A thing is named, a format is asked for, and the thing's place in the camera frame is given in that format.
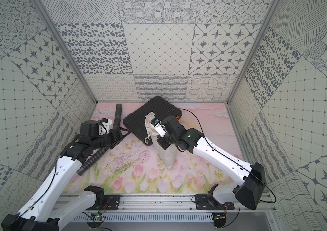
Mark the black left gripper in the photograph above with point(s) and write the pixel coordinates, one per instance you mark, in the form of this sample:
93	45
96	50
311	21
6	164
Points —
116	134

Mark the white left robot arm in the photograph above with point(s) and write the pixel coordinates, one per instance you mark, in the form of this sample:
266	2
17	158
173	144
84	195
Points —
38	213

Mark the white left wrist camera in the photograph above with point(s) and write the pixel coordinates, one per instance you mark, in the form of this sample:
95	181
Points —
106	124

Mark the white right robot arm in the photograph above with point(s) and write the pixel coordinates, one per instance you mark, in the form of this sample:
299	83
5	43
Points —
248	179

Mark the black plastic tool case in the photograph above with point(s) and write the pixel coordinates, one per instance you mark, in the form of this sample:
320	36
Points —
155	110

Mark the beige cloth soil bag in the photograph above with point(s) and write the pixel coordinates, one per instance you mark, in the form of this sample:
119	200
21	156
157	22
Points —
167	156

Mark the aluminium mounting rail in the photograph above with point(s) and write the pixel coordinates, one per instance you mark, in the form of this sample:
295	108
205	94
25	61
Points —
158	207

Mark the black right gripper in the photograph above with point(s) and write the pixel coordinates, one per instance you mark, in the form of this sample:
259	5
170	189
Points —
164	145

